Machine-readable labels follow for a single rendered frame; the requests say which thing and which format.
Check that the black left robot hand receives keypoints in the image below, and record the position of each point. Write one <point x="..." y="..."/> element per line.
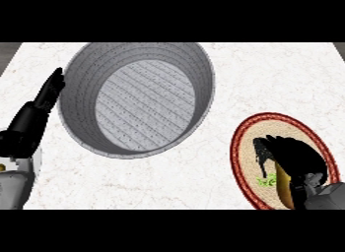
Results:
<point x="27" y="126"/>

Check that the grey round wicker basket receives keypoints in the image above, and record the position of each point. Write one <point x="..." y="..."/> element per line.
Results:
<point x="141" y="101"/>

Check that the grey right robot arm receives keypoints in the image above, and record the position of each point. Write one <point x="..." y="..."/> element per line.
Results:
<point x="332" y="196"/>

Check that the beige red-rimmed round placemat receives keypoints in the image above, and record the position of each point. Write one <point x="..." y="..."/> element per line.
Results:
<point x="247" y="154"/>

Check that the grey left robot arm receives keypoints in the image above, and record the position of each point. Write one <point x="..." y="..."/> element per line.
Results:
<point x="9" y="178"/>

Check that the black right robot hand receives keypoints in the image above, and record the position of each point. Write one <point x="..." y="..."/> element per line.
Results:
<point x="290" y="157"/>

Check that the green pear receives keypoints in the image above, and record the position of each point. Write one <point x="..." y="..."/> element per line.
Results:
<point x="268" y="180"/>

